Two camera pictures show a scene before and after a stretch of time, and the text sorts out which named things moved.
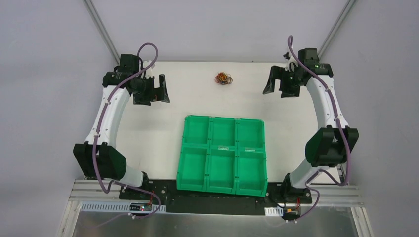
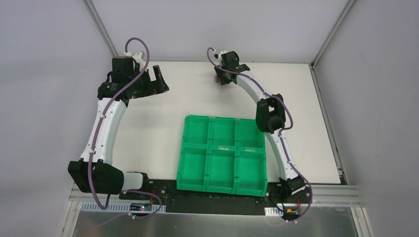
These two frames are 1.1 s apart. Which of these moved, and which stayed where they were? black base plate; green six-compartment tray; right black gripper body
Moved: right black gripper body
Stayed: black base plate; green six-compartment tray
